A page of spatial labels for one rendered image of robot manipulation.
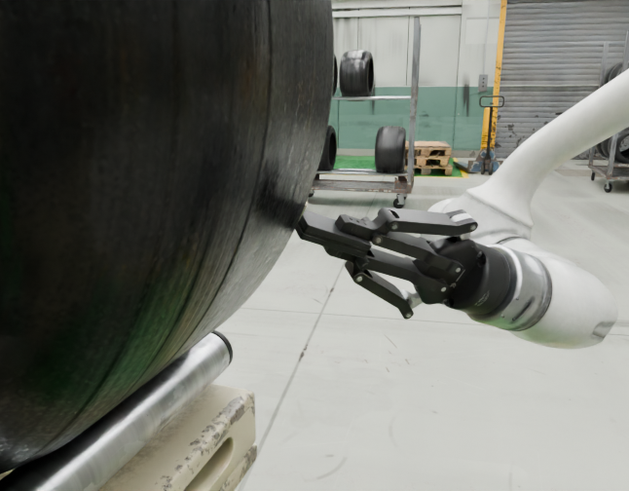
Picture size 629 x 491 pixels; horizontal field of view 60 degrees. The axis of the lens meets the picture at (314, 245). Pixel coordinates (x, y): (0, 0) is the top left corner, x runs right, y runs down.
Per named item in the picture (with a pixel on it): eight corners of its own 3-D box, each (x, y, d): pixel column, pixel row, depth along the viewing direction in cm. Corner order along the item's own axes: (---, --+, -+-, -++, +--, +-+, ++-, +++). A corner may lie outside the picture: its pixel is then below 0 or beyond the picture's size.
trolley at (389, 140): (410, 210, 575) (419, 16, 525) (289, 205, 603) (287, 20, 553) (413, 200, 635) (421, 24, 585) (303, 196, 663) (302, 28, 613)
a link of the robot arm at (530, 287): (515, 348, 60) (479, 340, 57) (471, 296, 67) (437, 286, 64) (568, 285, 56) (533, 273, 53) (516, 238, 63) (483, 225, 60)
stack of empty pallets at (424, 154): (453, 175, 840) (455, 146, 829) (394, 173, 856) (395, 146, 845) (449, 166, 961) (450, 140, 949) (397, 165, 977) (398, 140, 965)
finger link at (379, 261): (433, 261, 58) (426, 272, 58) (349, 237, 52) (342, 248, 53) (452, 283, 55) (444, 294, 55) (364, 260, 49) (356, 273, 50)
